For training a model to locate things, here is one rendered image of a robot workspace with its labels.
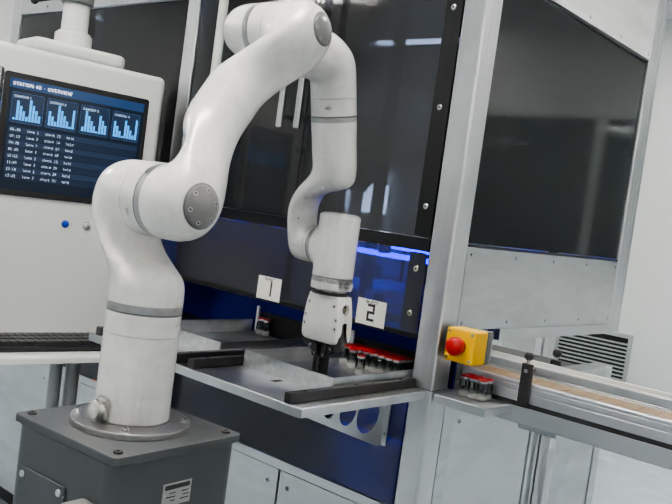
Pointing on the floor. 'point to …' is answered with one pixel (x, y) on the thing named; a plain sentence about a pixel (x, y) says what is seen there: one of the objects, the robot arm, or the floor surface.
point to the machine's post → (448, 246)
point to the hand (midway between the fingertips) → (320, 365)
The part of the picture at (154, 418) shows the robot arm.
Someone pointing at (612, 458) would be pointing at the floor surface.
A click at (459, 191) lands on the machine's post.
